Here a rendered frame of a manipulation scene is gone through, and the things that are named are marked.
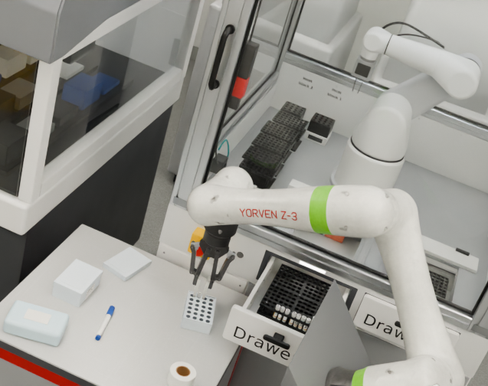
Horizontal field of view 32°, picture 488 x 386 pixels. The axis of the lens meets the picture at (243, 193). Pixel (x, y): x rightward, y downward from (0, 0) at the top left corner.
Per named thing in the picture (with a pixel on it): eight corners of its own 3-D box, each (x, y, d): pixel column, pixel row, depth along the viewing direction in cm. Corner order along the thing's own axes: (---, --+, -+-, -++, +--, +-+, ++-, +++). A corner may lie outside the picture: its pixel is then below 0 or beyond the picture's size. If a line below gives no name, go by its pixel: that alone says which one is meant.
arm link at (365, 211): (401, 239, 199) (403, 186, 199) (381, 240, 188) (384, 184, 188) (329, 234, 208) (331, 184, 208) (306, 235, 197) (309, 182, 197)
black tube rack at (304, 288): (311, 346, 236) (319, 329, 233) (253, 320, 239) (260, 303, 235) (330, 303, 255) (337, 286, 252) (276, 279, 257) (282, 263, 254)
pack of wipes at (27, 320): (67, 325, 229) (70, 312, 226) (57, 348, 220) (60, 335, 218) (14, 309, 228) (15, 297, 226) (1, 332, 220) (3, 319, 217)
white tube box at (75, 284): (78, 308, 235) (81, 293, 233) (50, 295, 237) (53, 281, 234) (99, 284, 246) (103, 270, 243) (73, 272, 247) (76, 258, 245)
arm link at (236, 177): (265, 171, 228) (230, 154, 231) (243, 188, 218) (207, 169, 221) (250, 214, 235) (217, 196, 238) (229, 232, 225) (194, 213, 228)
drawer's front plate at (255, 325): (320, 381, 228) (333, 351, 222) (221, 337, 232) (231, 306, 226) (322, 377, 229) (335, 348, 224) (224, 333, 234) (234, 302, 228)
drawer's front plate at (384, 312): (444, 364, 248) (460, 336, 242) (352, 324, 252) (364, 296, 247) (445, 361, 249) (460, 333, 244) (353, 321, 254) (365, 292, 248)
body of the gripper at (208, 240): (235, 226, 239) (227, 252, 243) (205, 218, 238) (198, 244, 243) (233, 240, 232) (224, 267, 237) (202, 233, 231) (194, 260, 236)
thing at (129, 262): (124, 281, 250) (126, 277, 249) (102, 266, 253) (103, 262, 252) (151, 264, 260) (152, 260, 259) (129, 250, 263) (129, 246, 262)
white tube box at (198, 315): (208, 335, 240) (212, 325, 238) (180, 327, 240) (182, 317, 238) (213, 307, 251) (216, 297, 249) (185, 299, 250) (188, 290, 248)
